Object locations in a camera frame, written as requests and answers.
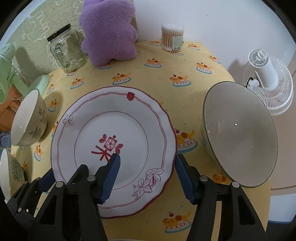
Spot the red trimmed white plate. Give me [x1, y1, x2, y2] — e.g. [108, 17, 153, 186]
[51, 86, 177, 218]

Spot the green leaf bowl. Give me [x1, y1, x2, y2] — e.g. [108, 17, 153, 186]
[201, 81, 278, 188]

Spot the grey plaid pillow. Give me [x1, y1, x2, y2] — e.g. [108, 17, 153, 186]
[0, 131, 11, 150]

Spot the beige door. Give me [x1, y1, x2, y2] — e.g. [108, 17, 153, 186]
[268, 69, 296, 190]

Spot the wooden bed headboard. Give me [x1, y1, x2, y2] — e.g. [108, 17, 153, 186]
[0, 85, 23, 132]

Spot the green desk fan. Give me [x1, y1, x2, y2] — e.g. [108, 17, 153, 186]
[1, 43, 50, 104]

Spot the green elephant print mat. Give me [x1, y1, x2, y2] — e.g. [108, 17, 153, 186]
[1, 0, 84, 81]

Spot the glass jar black lid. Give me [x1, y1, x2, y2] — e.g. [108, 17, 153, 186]
[47, 24, 88, 73]

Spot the white standing fan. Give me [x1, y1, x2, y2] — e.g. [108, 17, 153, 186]
[243, 49, 293, 115]

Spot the yellow cake print tablecloth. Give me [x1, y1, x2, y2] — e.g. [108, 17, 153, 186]
[10, 41, 272, 241]

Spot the purple plush toy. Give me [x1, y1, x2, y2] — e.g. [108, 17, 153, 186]
[79, 0, 137, 67]

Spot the cotton swab container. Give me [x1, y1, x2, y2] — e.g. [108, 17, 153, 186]
[162, 24, 184, 52]

